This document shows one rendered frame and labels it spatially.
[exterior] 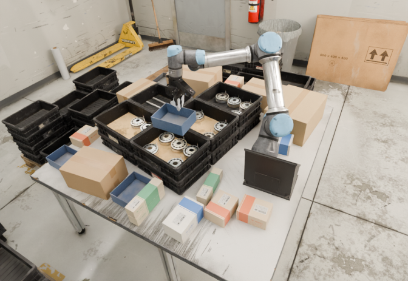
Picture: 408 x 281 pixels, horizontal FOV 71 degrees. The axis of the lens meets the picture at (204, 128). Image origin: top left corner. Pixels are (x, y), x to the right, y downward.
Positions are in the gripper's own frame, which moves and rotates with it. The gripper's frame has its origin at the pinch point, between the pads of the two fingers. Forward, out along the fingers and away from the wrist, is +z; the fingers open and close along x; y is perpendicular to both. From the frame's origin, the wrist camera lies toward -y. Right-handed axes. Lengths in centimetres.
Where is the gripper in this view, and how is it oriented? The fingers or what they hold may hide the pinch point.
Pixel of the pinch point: (180, 108)
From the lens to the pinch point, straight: 164.2
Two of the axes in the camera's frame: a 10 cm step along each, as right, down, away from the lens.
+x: -5.1, 4.6, -7.3
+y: -8.6, -2.7, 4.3
